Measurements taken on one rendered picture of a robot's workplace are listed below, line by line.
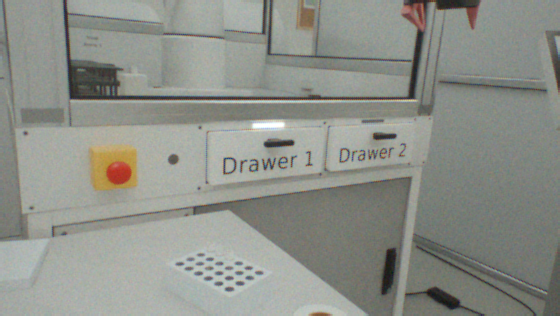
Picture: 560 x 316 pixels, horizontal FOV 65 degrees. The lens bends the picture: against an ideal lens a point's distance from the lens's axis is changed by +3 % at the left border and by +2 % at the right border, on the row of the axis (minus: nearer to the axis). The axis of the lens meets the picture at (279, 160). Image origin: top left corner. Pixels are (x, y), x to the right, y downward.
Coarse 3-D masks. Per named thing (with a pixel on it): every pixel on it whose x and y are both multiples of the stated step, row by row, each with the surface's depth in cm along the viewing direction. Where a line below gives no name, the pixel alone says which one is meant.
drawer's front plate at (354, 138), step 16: (336, 128) 103; (352, 128) 105; (368, 128) 108; (384, 128) 111; (400, 128) 114; (336, 144) 104; (352, 144) 107; (368, 144) 110; (384, 144) 113; (400, 144) 116; (336, 160) 105; (368, 160) 111; (384, 160) 114; (400, 160) 117
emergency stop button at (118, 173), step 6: (114, 162) 72; (120, 162) 72; (108, 168) 72; (114, 168) 72; (120, 168) 72; (126, 168) 73; (108, 174) 72; (114, 174) 72; (120, 174) 72; (126, 174) 73; (114, 180) 72; (120, 180) 73; (126, 180) 73
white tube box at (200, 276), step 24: (168, 264) 59; (192, 264) 59; (216, 264) 60; (240, 264) 61; (168, 288) 59; (192, 288) 56; (216, 288) 53; (240, 288) 54; (264, 288) 57; (216, 312) 54; (240, 312) 54
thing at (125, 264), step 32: (160, 224) 82; (192, 224) 82; (224, 224) 83; (64, 256) 67; (96, 256) 68; (128, 256) 68; (160, 256) 69; (256, 256) 71; (288, 256) 72; (32, 288) 58; (64, 288) 59; (96, 288) 59; (128, 288) 59; (160, 288) 60; (288, 288) 62; (320, 288) 62
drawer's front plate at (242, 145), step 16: (288, 128) 97; (304, 128) 98; (320, 128) 100; (208, 144) 87; (224, 144) 88; (240, 144) 90; (256, 144) 92; (304, 144) 99; (320, 144) 101; (208, 160) 87; (240, 160) 90; (272, 160) 95; (288, 160) 97; (304, 160) 100; (320, 160) 102; (208, 176) 88; (224, 176) 89; (240, 176) 91; (256, 176) 94; (272, 176) 96; (288, 176) 98
